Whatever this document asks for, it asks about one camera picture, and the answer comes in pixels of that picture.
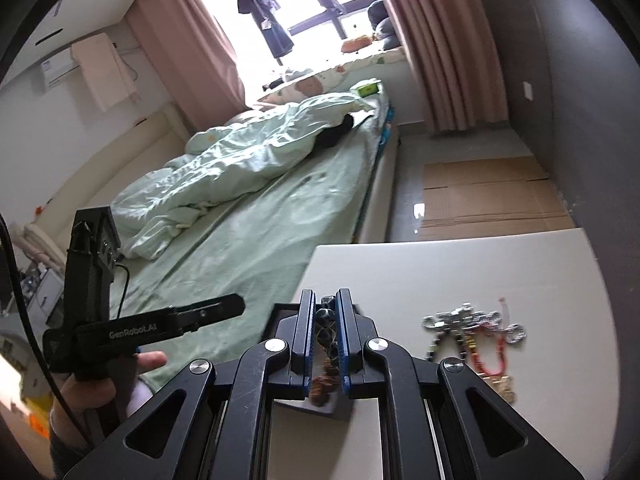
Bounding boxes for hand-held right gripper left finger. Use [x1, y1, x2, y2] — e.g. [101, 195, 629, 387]
[62, 289, 318, 480]

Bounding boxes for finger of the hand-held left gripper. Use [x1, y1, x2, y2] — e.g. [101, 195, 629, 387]
[167, 295, 246, 336]

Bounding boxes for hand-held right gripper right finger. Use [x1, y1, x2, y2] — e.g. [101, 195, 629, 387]
[338, 288, 585, 480]

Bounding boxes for black jewelry box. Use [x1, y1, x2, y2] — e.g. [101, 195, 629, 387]
[265, 301, 377, 422]

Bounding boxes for black bead bracelet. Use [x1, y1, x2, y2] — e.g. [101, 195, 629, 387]
[425, 330, 473, 367]

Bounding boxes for red bead bracelet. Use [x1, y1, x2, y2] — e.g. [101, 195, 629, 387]
[467, 330, 507, 377]

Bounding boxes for gold pendant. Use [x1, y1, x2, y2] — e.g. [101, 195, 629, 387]
[474, 371, 517, 405]

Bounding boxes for person's left hand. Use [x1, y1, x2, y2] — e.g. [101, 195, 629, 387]
[49, 351, 168, 442]

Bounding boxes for bed with green sheet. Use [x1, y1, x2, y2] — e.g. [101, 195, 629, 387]
[65, 87, 401, 376]

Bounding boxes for cream headboard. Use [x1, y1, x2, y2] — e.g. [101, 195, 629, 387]
[47, 105, 192, 221]

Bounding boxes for pale green quilt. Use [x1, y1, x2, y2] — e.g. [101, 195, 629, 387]
[110, 92, 377, 261]

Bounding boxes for white low table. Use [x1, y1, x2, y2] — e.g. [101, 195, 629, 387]
[264, 227, 623, 480]

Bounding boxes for white air conditioner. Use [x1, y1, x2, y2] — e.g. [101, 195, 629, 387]
[37, 52, 84, 92]

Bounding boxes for black garment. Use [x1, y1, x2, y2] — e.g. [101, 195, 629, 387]
[314, 114, 356, 151]

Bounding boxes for flat cardboard sheet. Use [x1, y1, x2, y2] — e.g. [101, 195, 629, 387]
[416, 155, 574, 234]

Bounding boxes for pink curtain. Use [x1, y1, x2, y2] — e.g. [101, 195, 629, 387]
[124, 0, 247, 132]
[370, 0, 512, 137]

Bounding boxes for green box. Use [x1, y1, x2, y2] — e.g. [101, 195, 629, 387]
[350, 79, 384, 99]

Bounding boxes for printed window seat cushion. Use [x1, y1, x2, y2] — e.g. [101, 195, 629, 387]
[254, 50, 407, 107]

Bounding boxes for orange plush toy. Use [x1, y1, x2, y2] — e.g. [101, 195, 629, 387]
[341, 35, 374, 54]

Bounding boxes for long dark hanging garment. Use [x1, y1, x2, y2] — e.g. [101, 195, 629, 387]
[230, 0, 297, 61]

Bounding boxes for dark blue cushions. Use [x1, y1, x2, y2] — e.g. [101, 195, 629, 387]
[367, 0, 402, 52]

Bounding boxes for black cable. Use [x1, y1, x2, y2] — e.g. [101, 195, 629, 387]
[0, 214, 87, 442]

